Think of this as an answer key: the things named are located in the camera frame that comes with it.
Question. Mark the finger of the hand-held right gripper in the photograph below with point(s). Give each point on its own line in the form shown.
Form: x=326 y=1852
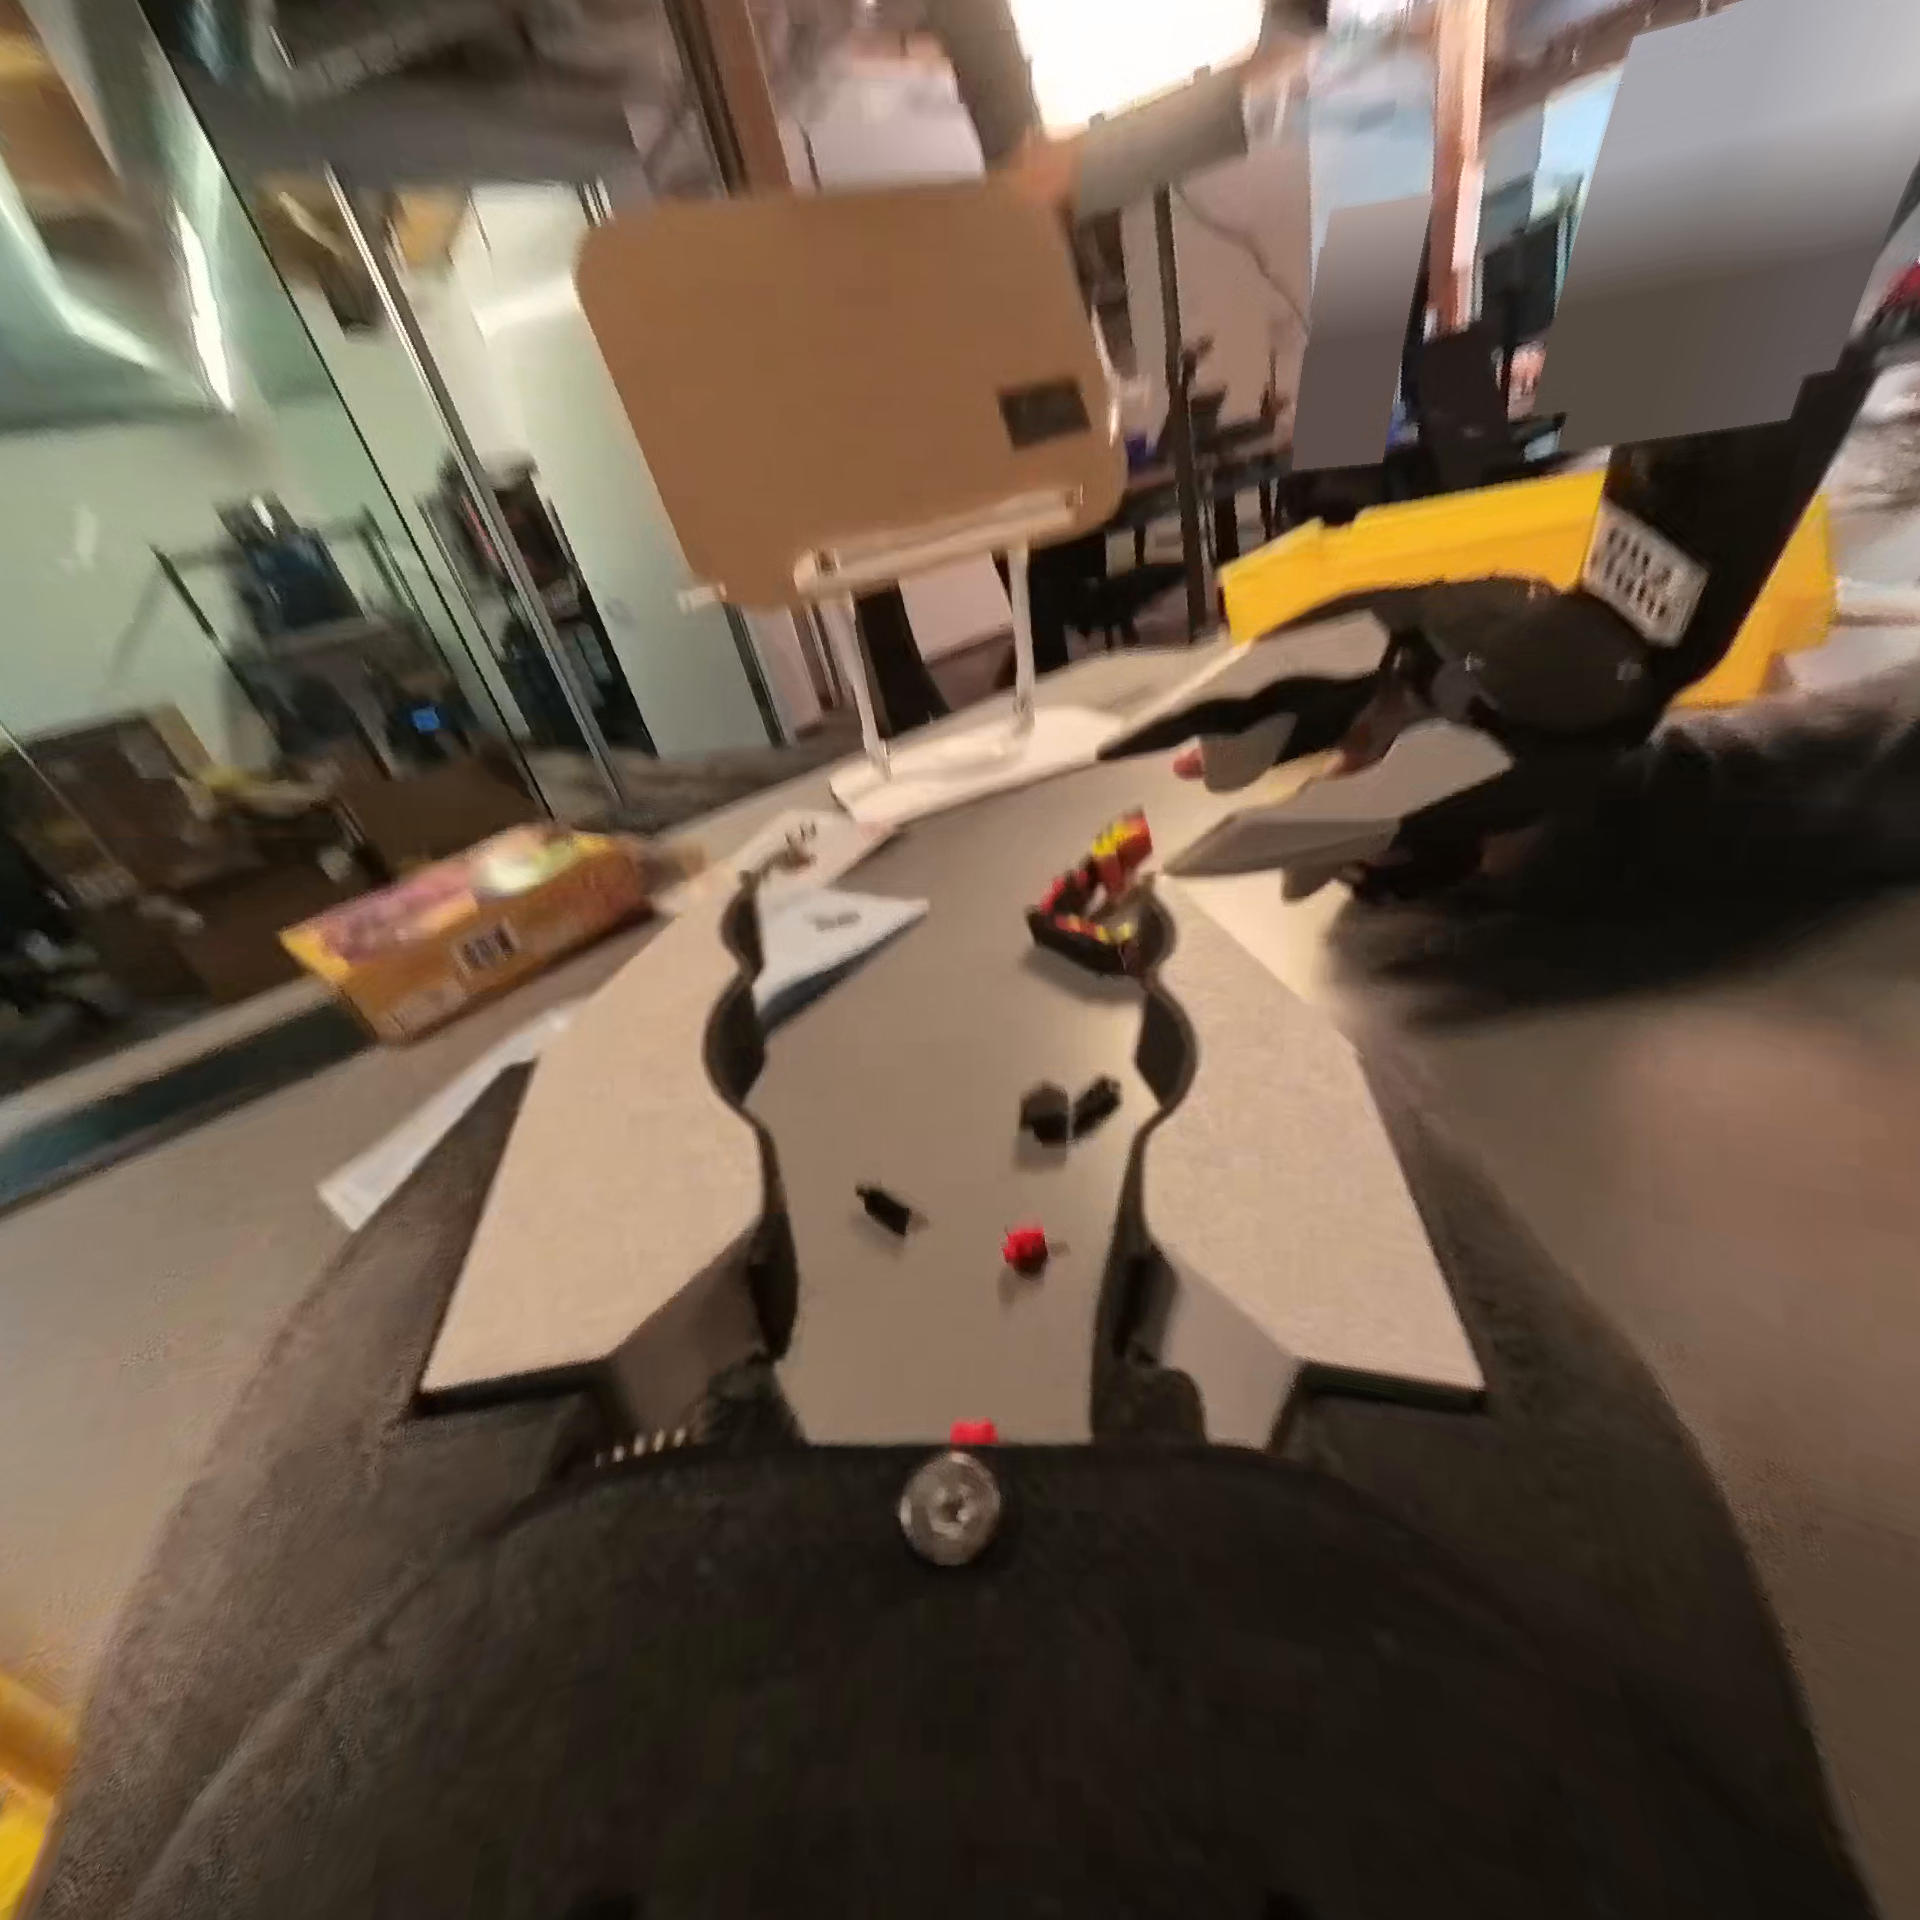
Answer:
x=1277 y=697
x=1349 y=809

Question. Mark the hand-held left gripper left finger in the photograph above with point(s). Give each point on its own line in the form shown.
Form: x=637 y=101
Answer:
x=599 y=1200

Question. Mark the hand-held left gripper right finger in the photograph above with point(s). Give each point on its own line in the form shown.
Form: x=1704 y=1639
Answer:
x=1305 y=1200

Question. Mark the yellow plastic bin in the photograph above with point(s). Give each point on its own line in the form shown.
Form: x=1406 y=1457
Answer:
x=1425 y=556

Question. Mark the red yellow black brick model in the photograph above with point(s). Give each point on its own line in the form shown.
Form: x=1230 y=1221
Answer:
x=1102 y=901

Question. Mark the person's right forearm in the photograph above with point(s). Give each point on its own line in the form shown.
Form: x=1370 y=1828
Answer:
x=1725 y=825

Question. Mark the small dark clip brick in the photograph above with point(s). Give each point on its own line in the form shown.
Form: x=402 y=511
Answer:
x=1095 y=1102

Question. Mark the small red brick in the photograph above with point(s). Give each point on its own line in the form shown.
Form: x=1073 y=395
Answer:
x=1026 y=1251
x=974 y=1433

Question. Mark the black clip brick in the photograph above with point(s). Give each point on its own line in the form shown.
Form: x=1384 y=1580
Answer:
x=885 y=1208

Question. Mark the orange cardboard toy box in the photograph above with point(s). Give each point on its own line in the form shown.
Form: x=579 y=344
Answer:
x=465 y=931

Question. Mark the open instruction booklet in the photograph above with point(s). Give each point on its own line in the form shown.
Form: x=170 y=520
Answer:
x=833 y=937

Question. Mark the closed instruction booklet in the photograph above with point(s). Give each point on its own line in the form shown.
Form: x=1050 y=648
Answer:
x=797 y=855

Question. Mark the wooden book stand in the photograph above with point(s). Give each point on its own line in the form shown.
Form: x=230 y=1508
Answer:
x=839 y=376

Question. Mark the stack of cardboard boxes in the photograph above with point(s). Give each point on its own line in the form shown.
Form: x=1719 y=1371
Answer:
x=165 y=839

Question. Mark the glass door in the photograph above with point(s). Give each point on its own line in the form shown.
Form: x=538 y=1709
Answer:
x=450 y=451

